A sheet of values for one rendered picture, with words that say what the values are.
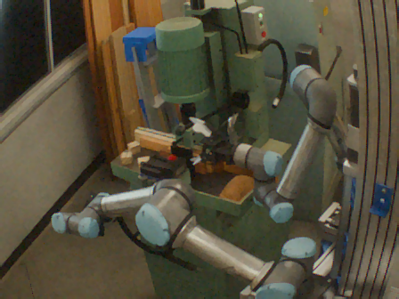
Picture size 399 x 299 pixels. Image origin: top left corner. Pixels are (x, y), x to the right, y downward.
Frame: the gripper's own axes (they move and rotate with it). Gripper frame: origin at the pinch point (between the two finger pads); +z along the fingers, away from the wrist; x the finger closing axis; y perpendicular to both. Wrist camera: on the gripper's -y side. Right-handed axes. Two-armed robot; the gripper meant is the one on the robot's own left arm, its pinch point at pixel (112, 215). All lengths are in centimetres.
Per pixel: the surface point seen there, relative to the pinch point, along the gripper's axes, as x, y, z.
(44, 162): -120, 10, 73
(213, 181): 24.8, -19.8, 25.1
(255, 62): 30, -66, 30
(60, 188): -122, 28, 93
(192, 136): 14.1, -33.5, 22.9
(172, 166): 16.8, -23.3, 9.4
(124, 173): -11.7, -13.4, 19.5
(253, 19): 27, -85, 29
